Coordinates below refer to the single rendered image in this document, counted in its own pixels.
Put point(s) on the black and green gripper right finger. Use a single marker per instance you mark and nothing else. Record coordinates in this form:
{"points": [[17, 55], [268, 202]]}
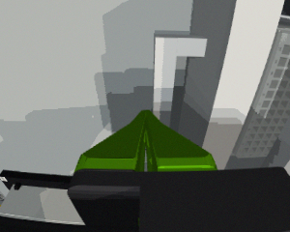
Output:
{"points": [[170, 151]]}

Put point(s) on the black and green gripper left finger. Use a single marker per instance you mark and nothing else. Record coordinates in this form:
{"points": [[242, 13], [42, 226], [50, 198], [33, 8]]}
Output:
{"points": [[124, 149]]}

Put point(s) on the white multiwell plate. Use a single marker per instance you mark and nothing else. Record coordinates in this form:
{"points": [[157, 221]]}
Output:
{"points": [[258, 136]]}

